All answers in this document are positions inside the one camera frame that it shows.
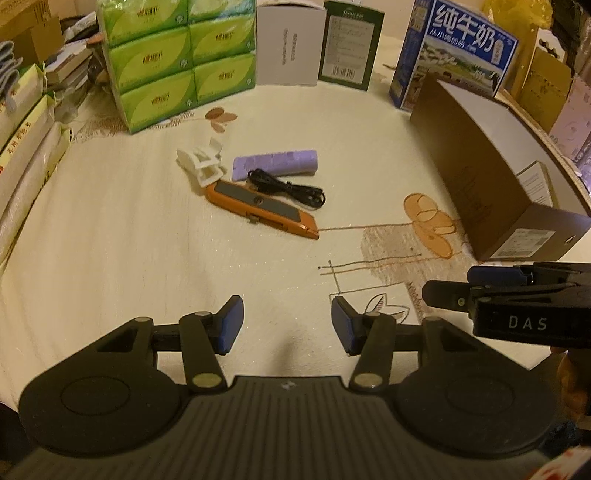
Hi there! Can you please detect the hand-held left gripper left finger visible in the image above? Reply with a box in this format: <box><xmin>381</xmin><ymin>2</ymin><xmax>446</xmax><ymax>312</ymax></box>
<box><xmin>95</xmin><ymin>295</ymin><xmax>244</xmax><ymax>393</ymax></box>

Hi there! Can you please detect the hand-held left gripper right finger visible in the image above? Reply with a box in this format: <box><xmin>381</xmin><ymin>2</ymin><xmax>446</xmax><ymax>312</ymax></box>
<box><xmin>331</xmin><ymin>296</ymin><xmax>478</xmax><ymax>392</ymax></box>

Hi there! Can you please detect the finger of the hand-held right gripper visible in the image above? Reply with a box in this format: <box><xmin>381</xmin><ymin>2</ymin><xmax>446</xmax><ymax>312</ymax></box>
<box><xmin>467</xmin><ymin>265</ymin><xmax>536</xmax><ymax>288</ymax></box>
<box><xmin>422</xmin><ymin>279</ymin><xmax>573</xmax><ymax>315</ymax></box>

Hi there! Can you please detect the person's right hand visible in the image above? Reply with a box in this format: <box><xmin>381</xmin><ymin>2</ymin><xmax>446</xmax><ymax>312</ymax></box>
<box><xmin>551</xmin><ymin>347</ymin><xmax>591</xmax><ymax>418</ymax></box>

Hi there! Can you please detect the orange utility knife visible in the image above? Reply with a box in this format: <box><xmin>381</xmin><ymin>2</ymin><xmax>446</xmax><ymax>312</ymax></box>
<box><xmin>204</xmin><ymin>180</ymin><xmax>320</xmax><ymax>239</ymax></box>

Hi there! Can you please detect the brown box with grey top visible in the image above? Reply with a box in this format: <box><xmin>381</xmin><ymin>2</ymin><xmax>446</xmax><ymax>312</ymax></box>
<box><xmin>409</xmin><ymin>73</ymin><xmax>591</xmax><ymax>262</ymax></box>

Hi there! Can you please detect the white plastic clip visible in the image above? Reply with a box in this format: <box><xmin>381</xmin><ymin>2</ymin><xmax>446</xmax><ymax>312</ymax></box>
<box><xmin>177</xmin><ymin>137</ymin><xmax>227</xmax><ymax>189</ymax></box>

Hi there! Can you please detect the purple cylindrical roll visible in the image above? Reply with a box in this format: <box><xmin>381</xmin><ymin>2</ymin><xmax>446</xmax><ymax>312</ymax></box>
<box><xmin>232</xmin><ymin>148</ymin><xmax>321</xmax><ymax>182</ymax></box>

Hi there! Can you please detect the pale cardboard box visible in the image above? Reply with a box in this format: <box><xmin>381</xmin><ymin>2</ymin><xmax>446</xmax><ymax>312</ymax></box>
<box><xmin>549</xmin><ymin>76</ymin><xmax>591</xmax><ymax>162</ymax></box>

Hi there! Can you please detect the tall cardboard box with cutout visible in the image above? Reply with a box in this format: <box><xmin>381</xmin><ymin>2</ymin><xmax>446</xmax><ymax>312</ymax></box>
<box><xmin>505</xmin><ymin>28</ymin><xmax>573</xmax><ymax>132</ymax></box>

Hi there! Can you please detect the blue milk carton box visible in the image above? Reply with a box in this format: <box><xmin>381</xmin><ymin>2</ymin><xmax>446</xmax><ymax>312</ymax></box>
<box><xmin>389</xmin><ymin>0</ymin><xmax>520</xmax><ymax>112</ymax></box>

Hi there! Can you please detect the long pale box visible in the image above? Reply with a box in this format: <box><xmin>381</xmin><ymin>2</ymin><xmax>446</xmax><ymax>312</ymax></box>
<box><xmin>0</xmin><ymin>122</ymin><xmax>72</xmax><ymax>266</ymax></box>

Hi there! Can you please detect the yellow plastic bag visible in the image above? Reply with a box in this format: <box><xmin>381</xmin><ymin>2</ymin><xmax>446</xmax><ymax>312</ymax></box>
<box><xmin>482</xmin><ymin>0</ymin><xmax>552</xmax><ymax>33</ymax></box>

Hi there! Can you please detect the dark green product box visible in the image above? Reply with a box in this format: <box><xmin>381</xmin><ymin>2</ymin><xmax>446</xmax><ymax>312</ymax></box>
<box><xmin>318</xmin><ymin>0</ymin><xmax>385</xmax><ymax>90</ymax></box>

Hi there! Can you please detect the pack of green tissue packets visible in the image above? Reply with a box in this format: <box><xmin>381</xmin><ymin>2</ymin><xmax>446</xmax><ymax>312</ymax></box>
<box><xmin>96</xmin><ymin>0</ymin><xmax>256</xmax><ymax>134</ymax></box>

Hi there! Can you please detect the long yellow-green box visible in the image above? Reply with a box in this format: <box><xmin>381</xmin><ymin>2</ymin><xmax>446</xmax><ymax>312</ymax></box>
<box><xmin>0</xmin><ymin>64</ymin><xmax>49</xmax><ymax>139</ymax></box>
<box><xmin>0</xmin><ymin>95</ymin><xmax>58</xmax><ymax>190</ymax></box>

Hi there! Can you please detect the white cardboard box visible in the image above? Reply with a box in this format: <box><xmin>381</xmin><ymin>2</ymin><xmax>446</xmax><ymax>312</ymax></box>
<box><xmin>255</xmin><ymin>0</ymin><xmax>326</xmax><ymax>87</ymax></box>

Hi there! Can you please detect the dark round object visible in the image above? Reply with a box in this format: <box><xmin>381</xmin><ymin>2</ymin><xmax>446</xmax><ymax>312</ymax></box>
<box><xmin>87</xmin><ymin>58</ymin><xmax>110</xmax><ymax>86</ymax></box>

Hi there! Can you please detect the stack of books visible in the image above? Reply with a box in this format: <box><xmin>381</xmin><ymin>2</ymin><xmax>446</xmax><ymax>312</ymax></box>
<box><xmin>44</xmin><ymin>39</ymin><xmax>93</xmax><ymax>86</ymax></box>

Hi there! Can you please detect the brown cardboard box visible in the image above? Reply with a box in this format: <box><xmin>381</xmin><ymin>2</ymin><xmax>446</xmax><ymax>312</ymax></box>
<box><xmin>0</xmin><ymin>0</ymin><xmax>63</xmax><ymax>68</ymax></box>

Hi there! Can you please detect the black cable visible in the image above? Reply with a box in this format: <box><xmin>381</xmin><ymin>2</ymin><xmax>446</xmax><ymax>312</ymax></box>
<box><xmin>248</xmin><ymin>169</ymin><xmax>327</xmax><ymax>209</ymax></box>

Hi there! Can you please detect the grey cloth strap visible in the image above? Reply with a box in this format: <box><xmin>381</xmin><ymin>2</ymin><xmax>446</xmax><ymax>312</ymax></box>
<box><xmin>0</xmin><ymin>41</ymin><xmax>24</xmax><ymax>112</ymax></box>

